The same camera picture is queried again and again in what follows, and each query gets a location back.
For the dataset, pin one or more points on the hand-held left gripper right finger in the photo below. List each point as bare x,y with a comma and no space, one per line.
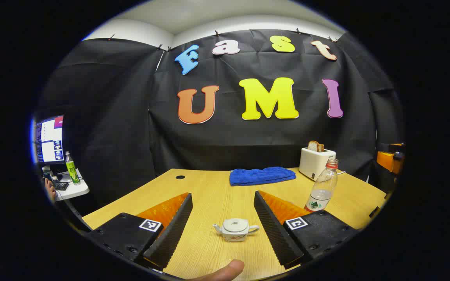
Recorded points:
272,230

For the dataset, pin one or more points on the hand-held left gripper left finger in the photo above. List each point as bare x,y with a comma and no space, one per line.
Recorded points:
174,230

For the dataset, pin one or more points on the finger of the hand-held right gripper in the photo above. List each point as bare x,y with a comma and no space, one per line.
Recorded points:
385,160

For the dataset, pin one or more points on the white ceramic teacup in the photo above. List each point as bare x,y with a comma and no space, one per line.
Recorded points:
234,235

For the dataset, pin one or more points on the clear plastic water bottle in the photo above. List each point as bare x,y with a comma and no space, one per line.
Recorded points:
320,195

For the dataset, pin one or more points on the green drink bottle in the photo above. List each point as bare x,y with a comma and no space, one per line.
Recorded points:
72,169

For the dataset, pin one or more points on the blue towel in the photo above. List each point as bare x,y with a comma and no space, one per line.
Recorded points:
262,176

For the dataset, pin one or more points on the toasted bread slice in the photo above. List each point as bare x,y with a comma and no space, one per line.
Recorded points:
315,146

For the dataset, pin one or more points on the white toaster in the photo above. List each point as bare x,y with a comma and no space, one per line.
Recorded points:
313,164

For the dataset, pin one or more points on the black backdrop cloth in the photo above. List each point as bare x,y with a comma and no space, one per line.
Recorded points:
225,144

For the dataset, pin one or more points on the white side table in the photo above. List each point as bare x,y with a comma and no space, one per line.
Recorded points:
74,190

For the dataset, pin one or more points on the black keyboard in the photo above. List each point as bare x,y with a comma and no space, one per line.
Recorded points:
60,185

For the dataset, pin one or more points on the computer monitor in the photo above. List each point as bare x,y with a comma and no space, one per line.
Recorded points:
50,140

